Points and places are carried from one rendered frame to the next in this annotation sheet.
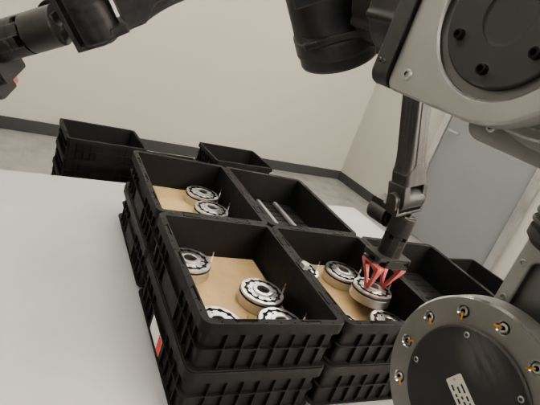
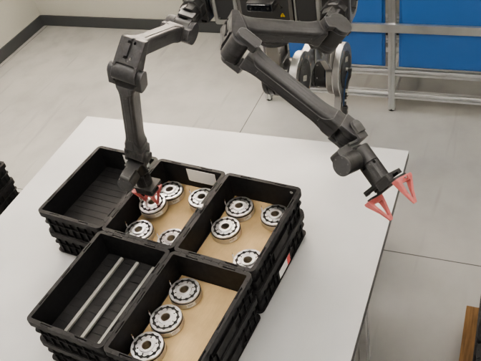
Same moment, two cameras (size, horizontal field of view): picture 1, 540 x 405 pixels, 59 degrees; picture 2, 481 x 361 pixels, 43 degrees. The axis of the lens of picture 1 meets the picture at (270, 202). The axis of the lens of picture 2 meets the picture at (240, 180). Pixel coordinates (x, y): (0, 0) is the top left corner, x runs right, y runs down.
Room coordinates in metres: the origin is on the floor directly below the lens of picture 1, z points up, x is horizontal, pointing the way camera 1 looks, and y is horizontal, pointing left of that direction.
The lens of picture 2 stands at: (1.51, 1.37, 2.38)
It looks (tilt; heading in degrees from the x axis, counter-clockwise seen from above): 41 degrees down; 245
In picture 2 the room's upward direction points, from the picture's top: 12 degrees counter-clockwise
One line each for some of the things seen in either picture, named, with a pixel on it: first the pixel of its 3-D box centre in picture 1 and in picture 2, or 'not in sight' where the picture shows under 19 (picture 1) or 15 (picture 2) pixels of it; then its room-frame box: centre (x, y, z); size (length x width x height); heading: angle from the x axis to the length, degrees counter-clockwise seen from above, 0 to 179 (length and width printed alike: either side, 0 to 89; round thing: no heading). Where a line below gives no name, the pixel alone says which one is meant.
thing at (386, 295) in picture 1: (372, 288); (152, 203); (1.09, -0.32, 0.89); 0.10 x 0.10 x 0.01
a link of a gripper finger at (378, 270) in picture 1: (377, 272); (151, 193); (1.09, -0.31, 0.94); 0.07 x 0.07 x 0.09; 31
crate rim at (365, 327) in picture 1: (353, 275); (165, 202); (1.06, -0.25, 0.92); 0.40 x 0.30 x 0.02; 31
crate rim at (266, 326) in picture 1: (243, 267); (239, 220); (0.91, 0.01, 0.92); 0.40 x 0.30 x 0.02; 31
